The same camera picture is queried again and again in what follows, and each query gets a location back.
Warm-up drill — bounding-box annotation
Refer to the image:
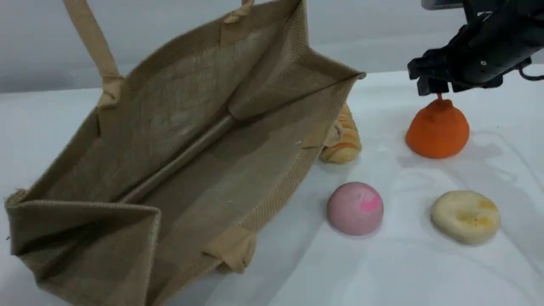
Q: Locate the orange squishy toy fruit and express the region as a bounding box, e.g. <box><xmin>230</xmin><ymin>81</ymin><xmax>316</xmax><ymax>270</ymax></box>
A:
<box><xmin>405</xmin><ymin>93</ymin><xmax>470</xmax><ymax>159</ymax></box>

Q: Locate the striped croissant bread toy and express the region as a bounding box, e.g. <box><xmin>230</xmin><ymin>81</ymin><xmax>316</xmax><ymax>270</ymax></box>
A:
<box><xmin>319</xmin><ymin>103</ymin><xmax>363</xmax><ymax>164</ymax></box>

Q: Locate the cream round banana slice toy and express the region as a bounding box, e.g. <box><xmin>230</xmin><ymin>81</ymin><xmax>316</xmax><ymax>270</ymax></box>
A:
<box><xmin>431</xmin><ymin>190</ymin><xmax>501</xmax><ymax>245</ymax></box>

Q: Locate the brown jute tote bag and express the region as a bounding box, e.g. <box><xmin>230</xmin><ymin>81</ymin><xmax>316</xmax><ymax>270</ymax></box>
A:
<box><xmin>4</xmin><ymin>0</ymin><xmax>367</xmax><ymax>306</ymax></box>

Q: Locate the pink peach toy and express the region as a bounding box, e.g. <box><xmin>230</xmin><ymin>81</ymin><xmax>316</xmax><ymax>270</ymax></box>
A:
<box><xmin>326</xmin><ymin>182</ymin><xmax>384</xmax><ymax>236</ymax></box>

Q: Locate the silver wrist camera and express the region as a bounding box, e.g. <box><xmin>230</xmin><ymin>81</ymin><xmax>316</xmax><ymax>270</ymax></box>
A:
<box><xmin>421</xmin><ymin>0</ymin><xmax>465</xmax><ymax>10</ymax></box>

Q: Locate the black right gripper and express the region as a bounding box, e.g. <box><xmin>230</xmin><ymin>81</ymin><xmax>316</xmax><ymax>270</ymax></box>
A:
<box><xmin>407</xmin><ymin>42</ymin><xmax>473</xmax><ymax>96</ymax></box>

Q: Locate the black looped cable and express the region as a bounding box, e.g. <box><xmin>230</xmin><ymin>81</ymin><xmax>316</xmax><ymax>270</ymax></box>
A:
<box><xmin>518</xmin><ymin>64</ymin><xmax>544</xmax><ymax>82</ymax></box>

